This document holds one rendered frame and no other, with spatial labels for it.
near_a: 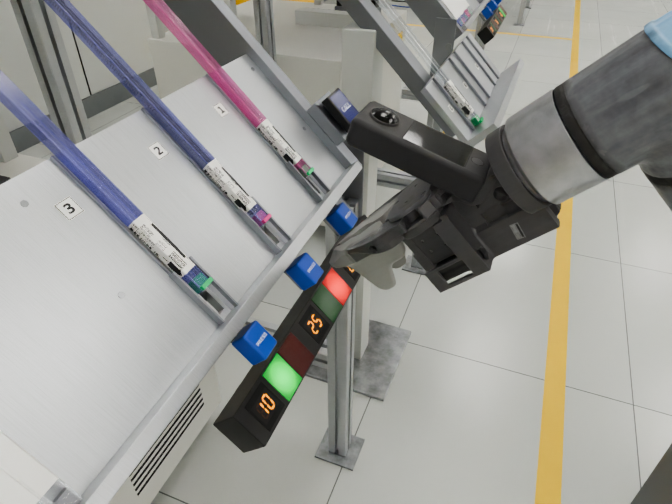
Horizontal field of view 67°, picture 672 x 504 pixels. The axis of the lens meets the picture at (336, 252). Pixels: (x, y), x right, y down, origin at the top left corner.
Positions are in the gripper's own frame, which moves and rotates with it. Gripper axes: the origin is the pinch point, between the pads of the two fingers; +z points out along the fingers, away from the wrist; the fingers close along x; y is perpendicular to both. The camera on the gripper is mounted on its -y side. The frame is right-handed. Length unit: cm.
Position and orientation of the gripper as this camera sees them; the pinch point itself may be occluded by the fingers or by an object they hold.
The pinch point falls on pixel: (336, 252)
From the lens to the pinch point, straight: 50.9
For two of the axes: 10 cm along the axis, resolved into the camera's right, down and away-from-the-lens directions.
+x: 3.7, -5.6, 7.5
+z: -6.6, 4.1, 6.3
